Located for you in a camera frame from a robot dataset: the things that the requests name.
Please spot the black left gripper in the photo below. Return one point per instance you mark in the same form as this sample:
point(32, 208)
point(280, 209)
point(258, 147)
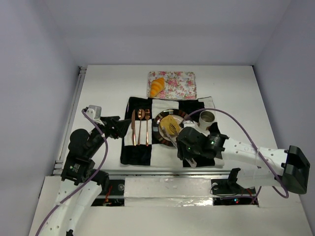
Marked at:
point(111, 124)

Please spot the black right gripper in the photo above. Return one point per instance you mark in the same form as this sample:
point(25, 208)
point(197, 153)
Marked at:
point(183, 144)

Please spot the sliced bread piece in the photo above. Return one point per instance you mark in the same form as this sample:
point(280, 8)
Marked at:
point(169, 121)

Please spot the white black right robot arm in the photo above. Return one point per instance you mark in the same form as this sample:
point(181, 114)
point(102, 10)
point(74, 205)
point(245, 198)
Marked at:
point(274, 167)

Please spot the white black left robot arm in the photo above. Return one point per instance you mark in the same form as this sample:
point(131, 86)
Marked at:
point(81, 182)

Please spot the copper knife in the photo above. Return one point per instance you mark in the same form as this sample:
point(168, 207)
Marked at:
point(133, 128)

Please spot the dark rimmed beige plate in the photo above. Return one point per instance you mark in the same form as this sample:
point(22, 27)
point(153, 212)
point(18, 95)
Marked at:
point(159, 135)

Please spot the silver metal cup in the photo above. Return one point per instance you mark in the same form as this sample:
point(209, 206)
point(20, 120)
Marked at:
point(206, 119)

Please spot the copper spoon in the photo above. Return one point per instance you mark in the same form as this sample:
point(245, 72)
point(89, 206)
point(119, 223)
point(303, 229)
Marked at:
point(141, 114)

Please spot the black white checkered cloth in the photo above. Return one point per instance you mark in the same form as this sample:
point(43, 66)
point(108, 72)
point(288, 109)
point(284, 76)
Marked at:
point(156, 155)

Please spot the copper fork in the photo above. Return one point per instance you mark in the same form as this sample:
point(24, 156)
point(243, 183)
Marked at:
point(147, 117)

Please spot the floral rectangular tray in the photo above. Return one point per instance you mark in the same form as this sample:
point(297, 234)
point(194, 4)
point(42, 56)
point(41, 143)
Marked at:
point(178, 85)

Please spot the orange croissant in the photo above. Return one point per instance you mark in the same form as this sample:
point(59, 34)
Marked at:
point(157, 86)

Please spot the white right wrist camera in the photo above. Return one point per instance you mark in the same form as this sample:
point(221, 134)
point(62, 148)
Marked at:
point(192, 163)

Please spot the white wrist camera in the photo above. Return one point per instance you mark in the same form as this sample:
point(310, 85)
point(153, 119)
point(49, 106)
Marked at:
point(93, 112)
point(192, 163)

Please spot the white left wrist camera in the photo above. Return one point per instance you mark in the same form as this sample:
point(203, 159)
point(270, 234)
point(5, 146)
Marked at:
point(93, 112)

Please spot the aluminium frame rail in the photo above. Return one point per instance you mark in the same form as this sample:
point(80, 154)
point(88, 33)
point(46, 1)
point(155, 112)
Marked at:
point(58, 165)

